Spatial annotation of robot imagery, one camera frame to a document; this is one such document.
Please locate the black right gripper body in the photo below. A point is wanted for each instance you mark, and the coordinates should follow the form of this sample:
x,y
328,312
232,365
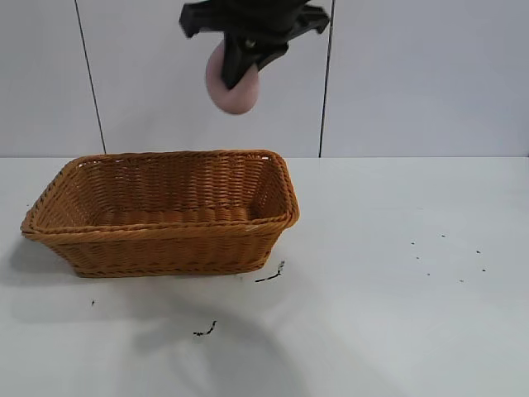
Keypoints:
x,y
256,18

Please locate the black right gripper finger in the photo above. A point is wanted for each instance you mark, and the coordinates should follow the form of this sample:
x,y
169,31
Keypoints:
x,y
235,62
273,54

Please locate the brown woven wicker basket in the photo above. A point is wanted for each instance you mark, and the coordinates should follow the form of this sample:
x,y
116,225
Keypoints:
x,y
165,244

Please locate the pink peach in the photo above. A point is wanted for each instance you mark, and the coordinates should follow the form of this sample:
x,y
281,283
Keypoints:
x,y
236,101

